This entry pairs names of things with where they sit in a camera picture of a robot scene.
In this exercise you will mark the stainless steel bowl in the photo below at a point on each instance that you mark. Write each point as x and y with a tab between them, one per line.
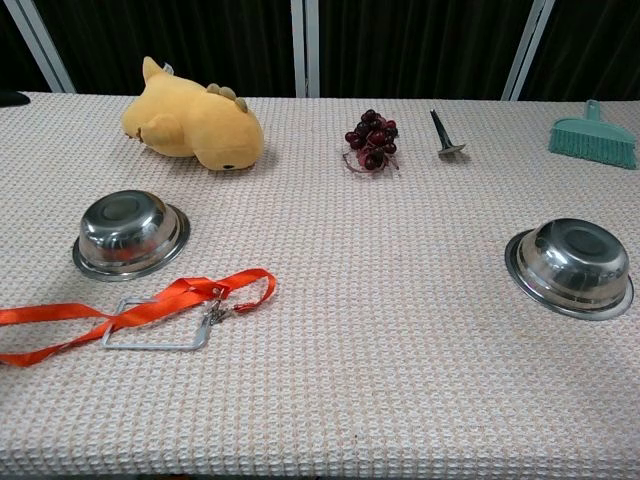
572	265
127	232

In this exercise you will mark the dark red grape bunch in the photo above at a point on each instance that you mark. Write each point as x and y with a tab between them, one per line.
372	135

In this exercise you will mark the white metal frame post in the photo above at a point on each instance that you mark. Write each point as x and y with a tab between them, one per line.
42	50
527	50
305	47

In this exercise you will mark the teal plastic hand brush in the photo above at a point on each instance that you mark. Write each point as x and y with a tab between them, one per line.
592	142

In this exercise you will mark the black curtain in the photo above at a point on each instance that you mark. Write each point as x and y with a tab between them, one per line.
425	45

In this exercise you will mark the beige waffle weave tablecloth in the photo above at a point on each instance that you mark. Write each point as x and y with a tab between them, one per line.
350	325

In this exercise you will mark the flat black object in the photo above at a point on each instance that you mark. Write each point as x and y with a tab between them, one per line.
12	98

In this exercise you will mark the clear plastic badge holder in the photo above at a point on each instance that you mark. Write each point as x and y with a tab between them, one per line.
197	340

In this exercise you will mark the grey metal engine valve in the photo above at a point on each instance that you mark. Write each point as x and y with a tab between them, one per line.
442	132

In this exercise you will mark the yellow plush dinosaur toy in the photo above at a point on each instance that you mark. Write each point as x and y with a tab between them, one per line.
195	120

